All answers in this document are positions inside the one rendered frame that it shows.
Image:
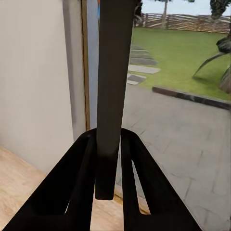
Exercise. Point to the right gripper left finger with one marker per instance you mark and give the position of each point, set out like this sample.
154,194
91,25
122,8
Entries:
63,200

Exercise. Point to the poster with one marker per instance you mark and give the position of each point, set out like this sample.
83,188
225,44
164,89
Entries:
115,35

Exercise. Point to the fixed window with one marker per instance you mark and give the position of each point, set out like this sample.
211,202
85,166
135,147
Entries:
177,99

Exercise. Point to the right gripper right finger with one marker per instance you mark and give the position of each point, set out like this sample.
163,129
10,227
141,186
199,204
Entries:
168,211

